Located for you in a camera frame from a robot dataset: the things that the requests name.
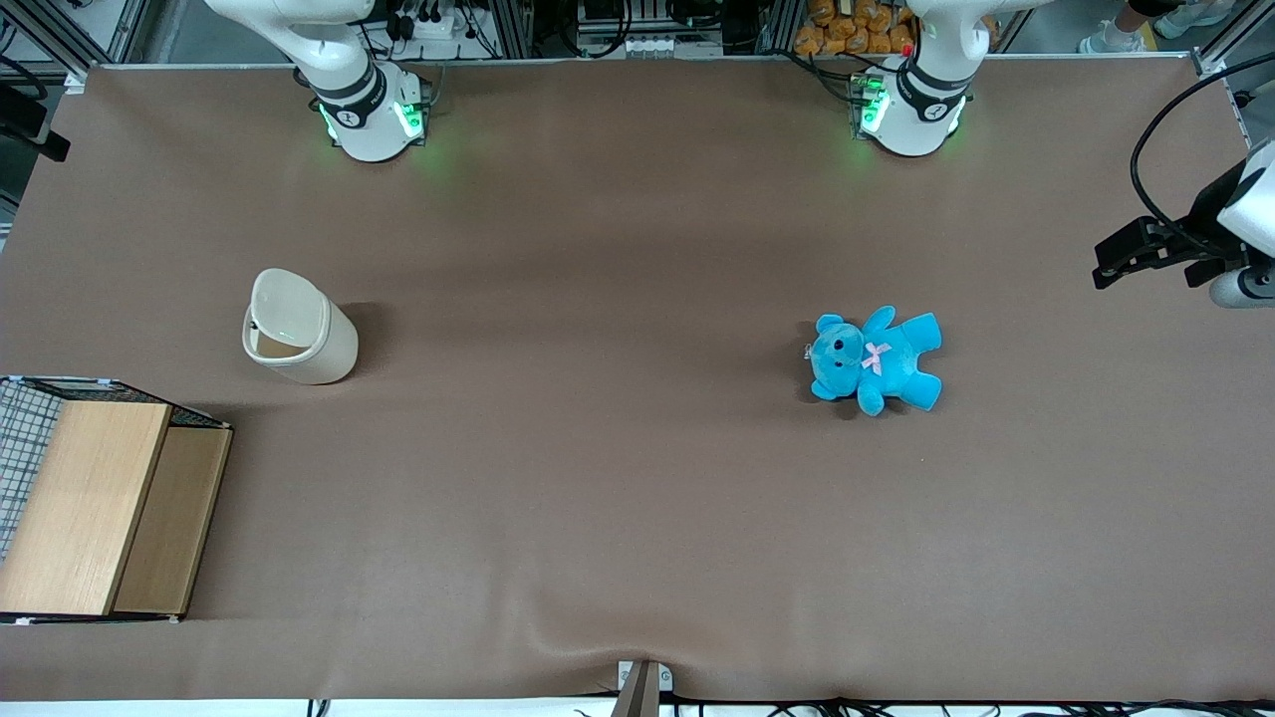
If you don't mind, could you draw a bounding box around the pile of orange plush toys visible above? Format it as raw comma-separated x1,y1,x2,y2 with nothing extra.
793,0,916,58

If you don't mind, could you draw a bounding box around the white power strip with plugs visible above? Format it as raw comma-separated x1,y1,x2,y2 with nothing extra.
391,6,471,45

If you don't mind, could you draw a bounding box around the grey table clamp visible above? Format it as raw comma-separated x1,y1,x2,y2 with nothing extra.
616,659,675,717

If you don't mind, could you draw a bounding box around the blue teddy bear pink bow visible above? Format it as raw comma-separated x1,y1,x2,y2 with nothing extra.
805,305,944,417

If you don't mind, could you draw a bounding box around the cream trash can with lid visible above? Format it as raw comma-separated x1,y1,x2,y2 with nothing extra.
242,268,361,385

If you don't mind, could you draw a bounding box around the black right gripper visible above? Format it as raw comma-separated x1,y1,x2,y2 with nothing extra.
0,86,72,162

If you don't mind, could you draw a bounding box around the long white socket strip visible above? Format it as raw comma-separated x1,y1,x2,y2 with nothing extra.
575,33,726,60

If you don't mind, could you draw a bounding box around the brown table cover sheet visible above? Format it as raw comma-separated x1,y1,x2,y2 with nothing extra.
0,55,1275,704

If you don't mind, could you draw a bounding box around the wooden box with wire mesh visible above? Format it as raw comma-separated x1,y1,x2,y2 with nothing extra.
0,375,235,625

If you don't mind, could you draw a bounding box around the aluminium frame profile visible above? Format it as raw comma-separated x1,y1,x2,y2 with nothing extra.
1191,0,1275,79
0,0,152,73

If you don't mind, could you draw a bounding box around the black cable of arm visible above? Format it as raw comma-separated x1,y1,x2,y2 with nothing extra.
1131,50,1275,245
0,55,49,103

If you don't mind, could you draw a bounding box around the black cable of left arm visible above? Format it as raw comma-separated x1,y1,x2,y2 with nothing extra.
1131,50,1275,245

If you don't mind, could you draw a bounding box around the white sneaker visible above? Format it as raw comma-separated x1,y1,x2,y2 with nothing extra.
1079,20,1149,56
1155,0,1237,39

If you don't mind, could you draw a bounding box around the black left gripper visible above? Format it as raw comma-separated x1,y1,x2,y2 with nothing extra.
1093,159,1252,291

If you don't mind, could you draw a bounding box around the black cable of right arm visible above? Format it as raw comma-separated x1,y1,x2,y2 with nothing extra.
0,55,49,103

